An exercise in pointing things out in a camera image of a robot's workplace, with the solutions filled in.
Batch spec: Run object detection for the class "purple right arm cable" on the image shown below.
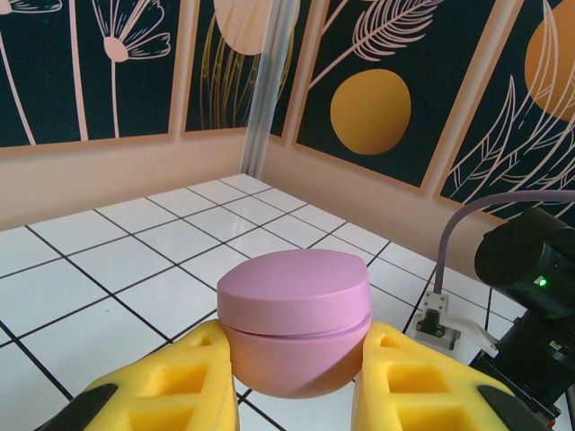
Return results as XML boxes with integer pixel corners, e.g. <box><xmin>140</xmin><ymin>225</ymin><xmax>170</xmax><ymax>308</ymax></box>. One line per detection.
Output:
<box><xmin>433</xmin><ymin>190</ymin><xmax>575</xmax><ymax>297</ymax></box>

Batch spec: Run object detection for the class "pink cloth piece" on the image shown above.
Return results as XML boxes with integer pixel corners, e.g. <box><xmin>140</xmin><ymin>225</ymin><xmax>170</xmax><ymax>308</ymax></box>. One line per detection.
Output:
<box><xmin>217</xmin><ymin>249</ymin><xmax>373</xmax><ymax>400</ymax></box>

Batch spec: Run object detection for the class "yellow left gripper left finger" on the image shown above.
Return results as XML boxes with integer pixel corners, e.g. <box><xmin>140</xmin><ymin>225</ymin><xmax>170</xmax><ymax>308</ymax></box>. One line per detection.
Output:
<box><xmin>42</xmin><ymin>321</ymin><xmax>239</xmax><ymax>431</ymax></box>

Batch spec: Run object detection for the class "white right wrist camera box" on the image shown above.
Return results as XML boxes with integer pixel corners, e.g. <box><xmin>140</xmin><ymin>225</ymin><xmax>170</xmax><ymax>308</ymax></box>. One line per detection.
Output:
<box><xmin>406</xmin><ymin>291</ymin><xmax>500</xmax><ymax>360</ymax></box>

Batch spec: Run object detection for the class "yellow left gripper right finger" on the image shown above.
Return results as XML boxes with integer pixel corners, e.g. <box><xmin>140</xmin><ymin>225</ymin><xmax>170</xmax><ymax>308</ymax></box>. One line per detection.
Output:
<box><xmin>352</xmin><ymin>321</ymin><xmax>562</xmax><ymax>431</ymax></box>

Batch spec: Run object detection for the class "aluminium frame post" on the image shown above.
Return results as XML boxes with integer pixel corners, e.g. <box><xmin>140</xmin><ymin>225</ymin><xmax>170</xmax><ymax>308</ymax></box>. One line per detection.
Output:
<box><xmin>242</xmin><ymin>0</ymin><xmax>301</xmax><ymax>179</ymax></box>

